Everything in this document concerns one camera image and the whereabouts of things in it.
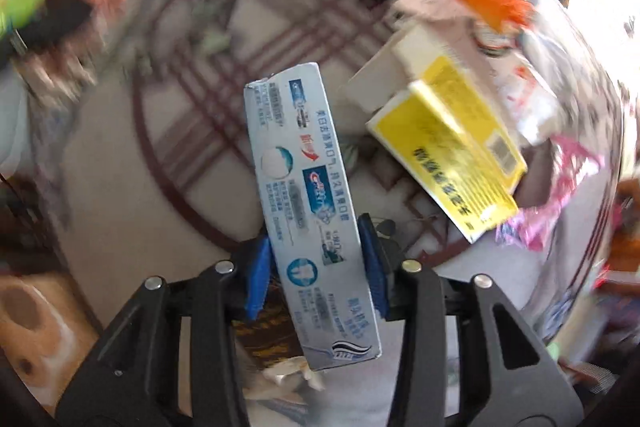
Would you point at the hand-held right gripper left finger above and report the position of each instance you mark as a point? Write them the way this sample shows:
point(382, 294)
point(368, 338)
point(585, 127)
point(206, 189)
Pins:
point(257, 282)

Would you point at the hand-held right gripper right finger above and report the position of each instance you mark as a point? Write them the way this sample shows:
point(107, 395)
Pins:
point(375, 267)

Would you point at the blue white toothpaste box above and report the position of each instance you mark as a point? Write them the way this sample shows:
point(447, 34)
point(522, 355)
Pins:
point(300, 157)

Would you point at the pink white snack box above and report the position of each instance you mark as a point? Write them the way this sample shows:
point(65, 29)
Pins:
point(400, 72)

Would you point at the pink foil wrapper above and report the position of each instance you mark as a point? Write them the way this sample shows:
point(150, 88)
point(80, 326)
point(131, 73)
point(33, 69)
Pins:
point(575, 157)

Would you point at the brown printed wrapper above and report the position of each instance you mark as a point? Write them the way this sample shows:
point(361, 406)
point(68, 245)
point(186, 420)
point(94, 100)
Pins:
point(265, 332)

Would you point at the crumpled white paper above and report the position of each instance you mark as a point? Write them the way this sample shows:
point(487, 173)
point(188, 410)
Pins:
point(287, 369)

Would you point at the large yellow carton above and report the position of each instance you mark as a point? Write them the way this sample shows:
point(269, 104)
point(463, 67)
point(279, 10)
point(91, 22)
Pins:
point(450, 147)

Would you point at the tan round object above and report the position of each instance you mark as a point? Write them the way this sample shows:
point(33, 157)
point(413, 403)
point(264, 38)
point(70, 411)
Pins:
point(35, 322)

